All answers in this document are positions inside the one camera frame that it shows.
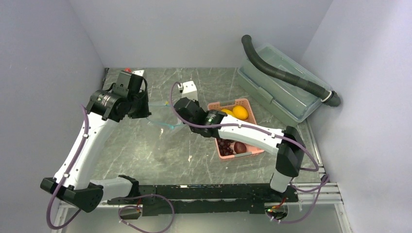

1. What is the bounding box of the clear zip top bag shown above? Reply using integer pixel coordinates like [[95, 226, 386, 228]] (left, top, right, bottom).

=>
[[146, 100, 184, 130]]

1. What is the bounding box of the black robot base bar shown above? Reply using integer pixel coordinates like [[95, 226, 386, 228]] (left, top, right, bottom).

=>
[[107, 183, 298, 216]]

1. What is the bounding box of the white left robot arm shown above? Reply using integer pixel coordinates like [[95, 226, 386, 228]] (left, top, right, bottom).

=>
[[40, 70, 151, 213]]

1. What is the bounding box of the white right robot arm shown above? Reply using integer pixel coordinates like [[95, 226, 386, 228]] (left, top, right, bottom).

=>
[[172, 98, 306, 201]]

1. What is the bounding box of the pink perforated plastic basket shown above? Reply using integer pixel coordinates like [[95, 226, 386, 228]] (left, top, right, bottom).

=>
[[207, 98, 264, 160]]

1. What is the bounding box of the yellow mango left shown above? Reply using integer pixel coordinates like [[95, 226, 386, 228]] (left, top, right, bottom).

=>
[[221, 109, 235, 117]]

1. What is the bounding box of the yellow mango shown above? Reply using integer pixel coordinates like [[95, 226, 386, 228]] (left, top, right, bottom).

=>
[[232, 105, 249, 120], [221, 109, 235, 117]]

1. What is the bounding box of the dark purple grape bunch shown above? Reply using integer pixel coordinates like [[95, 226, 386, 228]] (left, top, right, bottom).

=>
[[217, 138, 234, 156]]

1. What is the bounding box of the yellow mango right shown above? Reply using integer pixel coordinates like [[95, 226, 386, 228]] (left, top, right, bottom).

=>
[[232, 105, 249, 120]]

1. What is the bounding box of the dark red round fruit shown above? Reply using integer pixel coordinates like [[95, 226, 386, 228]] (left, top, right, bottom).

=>
[[233, 142, 247, 154]]

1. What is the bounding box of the green lidded storage box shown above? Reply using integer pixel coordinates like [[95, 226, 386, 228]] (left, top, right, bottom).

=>
[[238, 43, 332, 126]]

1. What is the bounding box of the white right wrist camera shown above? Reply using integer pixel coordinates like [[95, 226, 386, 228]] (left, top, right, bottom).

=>
[[178, 81, 198, 101]]

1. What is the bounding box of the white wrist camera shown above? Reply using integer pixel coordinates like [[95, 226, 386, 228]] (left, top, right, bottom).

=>
[[124, 68, 146, 78], [178, 81, 198, 101]]

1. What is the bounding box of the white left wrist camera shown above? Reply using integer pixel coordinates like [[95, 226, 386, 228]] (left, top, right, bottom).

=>
[[124, 68, 146, 78]]

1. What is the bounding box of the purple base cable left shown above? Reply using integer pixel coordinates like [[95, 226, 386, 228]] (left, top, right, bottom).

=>
[[118, 193, 176, 233]]

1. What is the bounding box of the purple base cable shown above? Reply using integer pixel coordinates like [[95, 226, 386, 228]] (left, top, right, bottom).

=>
[[118, 193, 176, 233], [266, 173, 331, 225]]

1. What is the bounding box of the dark corrugated hose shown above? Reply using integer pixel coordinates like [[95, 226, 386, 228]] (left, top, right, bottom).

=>
[[241, 34, 342, 108]]

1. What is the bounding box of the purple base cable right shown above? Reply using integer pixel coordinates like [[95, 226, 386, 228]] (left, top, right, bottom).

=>
[[266, 173, 331, 225]]

